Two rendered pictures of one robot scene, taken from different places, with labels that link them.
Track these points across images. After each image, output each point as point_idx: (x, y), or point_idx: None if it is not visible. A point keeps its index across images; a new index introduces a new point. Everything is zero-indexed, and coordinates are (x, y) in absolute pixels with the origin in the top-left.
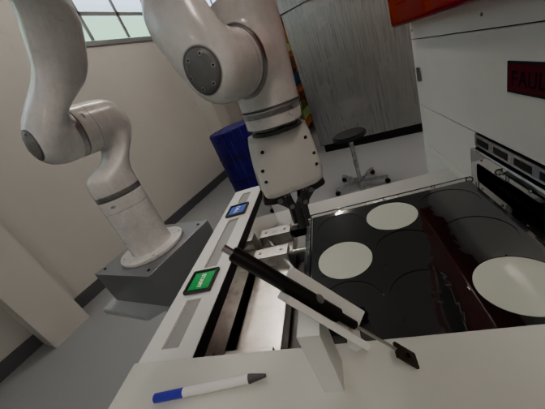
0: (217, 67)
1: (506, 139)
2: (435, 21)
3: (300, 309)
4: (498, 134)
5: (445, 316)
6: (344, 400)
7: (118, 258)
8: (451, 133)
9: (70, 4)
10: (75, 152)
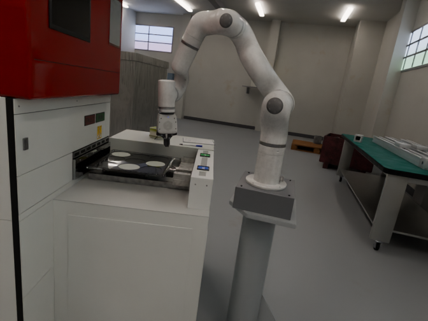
0: None
1: (83, 144)
2: (51, 101)
3: None
4: (81, 144)
5: (140, 155)
6: None
7: (290, 183)
8: (57, 168)
9: (241, 53)
10: None
